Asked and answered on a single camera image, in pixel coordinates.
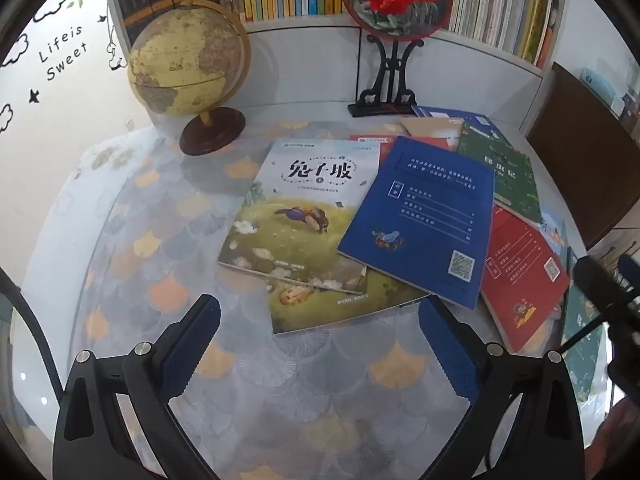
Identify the brown wooden cabinet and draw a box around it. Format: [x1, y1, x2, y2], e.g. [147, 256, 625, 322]
[525, 61, 640, 253]

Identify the leaf patterned tablecloth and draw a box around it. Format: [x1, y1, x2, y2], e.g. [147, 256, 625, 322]
[10, 105, 608, 480]

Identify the bright red thin book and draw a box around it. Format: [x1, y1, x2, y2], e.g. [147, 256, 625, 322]
[479, 204, 572, 354]

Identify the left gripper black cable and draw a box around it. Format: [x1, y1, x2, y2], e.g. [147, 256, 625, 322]
[0, 265, 66, 411]

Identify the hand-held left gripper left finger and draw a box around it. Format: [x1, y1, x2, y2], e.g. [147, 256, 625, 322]
[52, 294, 222, 480]

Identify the light blue illustrated book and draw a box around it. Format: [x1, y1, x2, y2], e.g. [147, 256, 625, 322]
[537, 207, 571, 261]

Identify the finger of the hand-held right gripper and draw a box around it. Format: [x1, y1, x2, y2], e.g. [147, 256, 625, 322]
[618, 255, 640, 291]
[572, 256, 640, 321]

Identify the light blue box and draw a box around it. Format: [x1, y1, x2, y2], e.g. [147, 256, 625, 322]
[580, 66, 626, 111]

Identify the teal book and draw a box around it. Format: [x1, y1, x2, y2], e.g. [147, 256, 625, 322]
[560, 280, 608, 408]

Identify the yellow green picture book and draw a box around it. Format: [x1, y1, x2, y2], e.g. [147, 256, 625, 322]
[269, 260, 436, 336]

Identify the blue book with sheep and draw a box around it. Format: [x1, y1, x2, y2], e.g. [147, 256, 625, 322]
[410, 105, 511, 141]

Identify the antique yellow globe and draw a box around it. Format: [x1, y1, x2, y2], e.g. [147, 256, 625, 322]
[127, 0, 252, 156]

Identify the tan book with car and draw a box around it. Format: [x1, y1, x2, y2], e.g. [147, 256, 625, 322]
[400, 116, 466, 153]

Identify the blue book with bird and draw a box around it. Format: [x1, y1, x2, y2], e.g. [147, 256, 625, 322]
[336, 136, 496, 311]

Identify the white title meadow book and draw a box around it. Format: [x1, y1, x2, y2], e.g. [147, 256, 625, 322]
[217, 138, 383, 297]

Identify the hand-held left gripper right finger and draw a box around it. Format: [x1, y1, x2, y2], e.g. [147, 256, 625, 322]
[419, 297, 583, 480]

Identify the dark green insect book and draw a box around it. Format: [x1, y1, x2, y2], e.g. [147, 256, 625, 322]
[456, 120, 544, 227]

